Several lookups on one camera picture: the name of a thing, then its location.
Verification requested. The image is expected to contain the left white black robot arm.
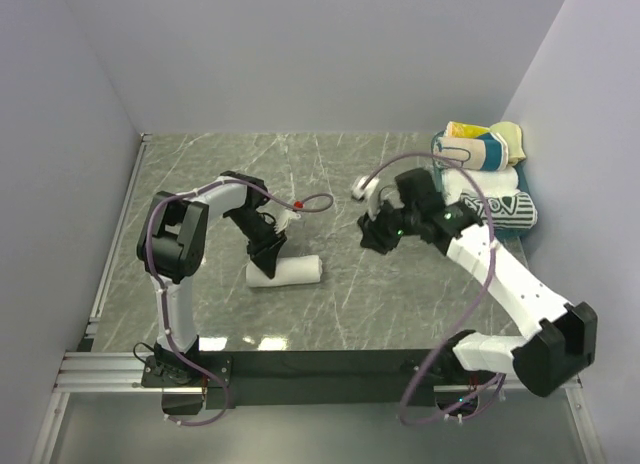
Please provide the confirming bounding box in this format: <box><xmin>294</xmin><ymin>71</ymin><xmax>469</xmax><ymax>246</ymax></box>
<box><xmin>136</xmin><ymin>171</ymin><xmax>286</xmax><ymax>386</ymax></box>

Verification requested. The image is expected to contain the aluminium rail frame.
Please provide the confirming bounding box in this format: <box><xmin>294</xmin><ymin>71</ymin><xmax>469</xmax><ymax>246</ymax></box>
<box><xmin>33</xmin><ymin>133</ymin><xmax>604</xmax><ymax>463</ymax></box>

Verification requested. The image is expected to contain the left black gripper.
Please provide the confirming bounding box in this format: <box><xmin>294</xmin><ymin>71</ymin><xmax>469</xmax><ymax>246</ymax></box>
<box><xmin>228</xmin><ymin>207</ymin><xmax>288</xmax><ymax>279</ymax></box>

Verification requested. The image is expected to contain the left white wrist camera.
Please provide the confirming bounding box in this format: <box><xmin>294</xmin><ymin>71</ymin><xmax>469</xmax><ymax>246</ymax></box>
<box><xmin>275</xmin><ymin>201</ymin><xmax>304</xmax><ymax>232</ymax></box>

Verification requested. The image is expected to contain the white terry towel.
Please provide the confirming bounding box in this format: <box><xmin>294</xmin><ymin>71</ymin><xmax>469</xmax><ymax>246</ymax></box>
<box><xmin>246</xmin><ymin>255</ymin><xmax>323</xmax><ymax>288</ymax></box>

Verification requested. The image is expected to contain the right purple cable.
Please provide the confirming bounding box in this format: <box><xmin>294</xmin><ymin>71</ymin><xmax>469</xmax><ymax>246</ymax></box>
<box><xmin>362</xmin><ymin>151</ymin><xmax>506</xmax><ymax>427</ymax></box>

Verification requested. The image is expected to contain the teal tray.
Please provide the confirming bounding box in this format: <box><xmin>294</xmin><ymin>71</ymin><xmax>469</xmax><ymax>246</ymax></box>
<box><xmin>432</xmin><ymin>162</ymin><xmax>535</xmax><ymax>241</ymax></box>

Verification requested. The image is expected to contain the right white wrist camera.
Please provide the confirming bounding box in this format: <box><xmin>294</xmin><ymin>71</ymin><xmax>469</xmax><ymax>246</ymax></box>
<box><xmin>351</xmin><ymin>176</ymin><xmax>381</xmax><ymax>221</ymax></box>

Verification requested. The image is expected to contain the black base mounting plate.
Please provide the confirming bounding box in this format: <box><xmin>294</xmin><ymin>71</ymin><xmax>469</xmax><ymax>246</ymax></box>
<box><xmin>141</xmin><ymin>349</ymin><xmax>495</xmax><ymax>415</ymax></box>

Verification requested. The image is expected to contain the yellow patterned rolled towel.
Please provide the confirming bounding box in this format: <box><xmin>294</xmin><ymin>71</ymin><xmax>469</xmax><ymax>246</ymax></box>
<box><xmin>444</xmin><ymin>121</ymin><xmax>492</xmax><ymax>139</ymax></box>

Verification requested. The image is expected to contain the beige teal rolled towel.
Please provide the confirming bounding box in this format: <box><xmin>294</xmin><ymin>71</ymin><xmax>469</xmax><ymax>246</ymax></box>
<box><xmin>432</xmin><ymin>136</ymin><xmax>508</xmax><ymax>172</ymax></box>

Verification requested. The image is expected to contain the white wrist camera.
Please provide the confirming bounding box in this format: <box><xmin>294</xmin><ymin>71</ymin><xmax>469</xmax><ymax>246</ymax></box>
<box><xmin>351</xmin><ymin>176</ymin><xmax>381</xmax><ymax>221</ymax></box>
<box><xmin>275</xmin><ymin>201</ymin><xmax>304</xmax><ymax>232</ymax></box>

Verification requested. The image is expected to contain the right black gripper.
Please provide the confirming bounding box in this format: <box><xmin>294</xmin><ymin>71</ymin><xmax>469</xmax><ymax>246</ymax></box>
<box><xmin>357</xmin><ymin>195</ymin><xmax>420</xmax><ymax>256</ymax></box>

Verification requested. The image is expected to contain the black white striped rolled towel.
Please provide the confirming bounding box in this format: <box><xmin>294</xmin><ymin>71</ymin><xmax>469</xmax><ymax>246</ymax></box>
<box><xmin>459</xmin><ymin>192</ymin><xmax>538</xmax><ymax>230</ymax></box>

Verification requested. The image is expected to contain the pale yellow rolled towel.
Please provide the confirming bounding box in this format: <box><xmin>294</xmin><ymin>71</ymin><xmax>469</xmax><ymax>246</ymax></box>
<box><xmin>490</xmin><ymin>121</ymin><xmax>526</xmax><ymax>166</ymax></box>

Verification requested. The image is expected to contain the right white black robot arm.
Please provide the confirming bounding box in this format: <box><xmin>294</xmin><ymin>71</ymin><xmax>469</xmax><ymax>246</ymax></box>
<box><xmin>352</xmin><ymin>168</ymin><xmax>598</xmax><ymax>397</ymax></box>

